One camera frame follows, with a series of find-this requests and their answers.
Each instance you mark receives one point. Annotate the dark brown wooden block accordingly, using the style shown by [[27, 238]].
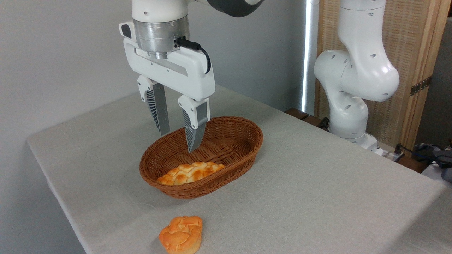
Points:
[[296, 113], [313, 121]]

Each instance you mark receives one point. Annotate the brass screen hinge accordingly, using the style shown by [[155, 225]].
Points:
[[420, 86]]

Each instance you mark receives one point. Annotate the small round bread bun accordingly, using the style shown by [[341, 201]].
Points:
[[180, 234]]

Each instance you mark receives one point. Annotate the dark grey bag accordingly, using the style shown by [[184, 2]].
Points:
[[438, 158]]

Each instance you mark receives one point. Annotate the wooden rattan folding screen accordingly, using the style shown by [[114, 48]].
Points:
[[406, 35]]

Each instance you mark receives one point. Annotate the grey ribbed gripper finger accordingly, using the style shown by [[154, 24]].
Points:
[[158, 106], [195, 121]]

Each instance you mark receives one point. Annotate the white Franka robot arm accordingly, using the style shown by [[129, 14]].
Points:
[[356, 74]]

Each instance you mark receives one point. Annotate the long braided bread loaf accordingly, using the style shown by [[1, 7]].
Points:
[[190, 173]]

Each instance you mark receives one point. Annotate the brown oval wicker basket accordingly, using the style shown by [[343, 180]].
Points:
[[233, 141]]

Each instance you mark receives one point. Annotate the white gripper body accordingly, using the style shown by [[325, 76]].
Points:
[[183, 72]]

